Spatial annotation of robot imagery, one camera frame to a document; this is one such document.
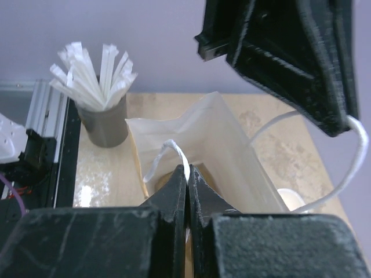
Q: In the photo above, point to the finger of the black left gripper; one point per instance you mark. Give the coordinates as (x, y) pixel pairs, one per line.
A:
(225, 27)
(301, 53)

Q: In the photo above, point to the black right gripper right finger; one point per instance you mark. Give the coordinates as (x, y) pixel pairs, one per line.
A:
(227, 243)

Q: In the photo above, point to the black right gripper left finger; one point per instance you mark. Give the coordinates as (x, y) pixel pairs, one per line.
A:
(143, 241)

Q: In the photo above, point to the brown paper bag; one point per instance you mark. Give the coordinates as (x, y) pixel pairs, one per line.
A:
(245, 145)

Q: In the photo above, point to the white plastic cup lid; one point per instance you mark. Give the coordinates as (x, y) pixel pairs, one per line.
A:
(291, 198)

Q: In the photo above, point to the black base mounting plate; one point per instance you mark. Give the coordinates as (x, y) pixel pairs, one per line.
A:
(44, 174)

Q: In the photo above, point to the grey metal cup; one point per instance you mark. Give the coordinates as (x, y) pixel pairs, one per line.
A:
(106, 129)

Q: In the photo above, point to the aluminium rail frame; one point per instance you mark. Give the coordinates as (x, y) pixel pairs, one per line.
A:
(30, 105)

